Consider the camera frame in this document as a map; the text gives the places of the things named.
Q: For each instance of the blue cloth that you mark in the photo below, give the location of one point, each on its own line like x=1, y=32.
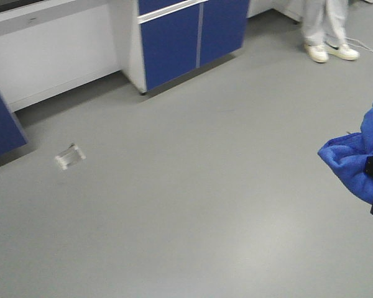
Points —
x=346, y=156

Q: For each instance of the person in white trousers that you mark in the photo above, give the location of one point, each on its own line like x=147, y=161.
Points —
x=323, y=30

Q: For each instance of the blue white lab cabinet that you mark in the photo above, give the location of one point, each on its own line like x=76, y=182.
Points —
x=160, y=41

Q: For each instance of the small white floor object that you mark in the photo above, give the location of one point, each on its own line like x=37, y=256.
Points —
x=69, y=157

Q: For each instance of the white lab bench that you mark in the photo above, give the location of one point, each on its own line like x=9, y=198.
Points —
x=51, y=47

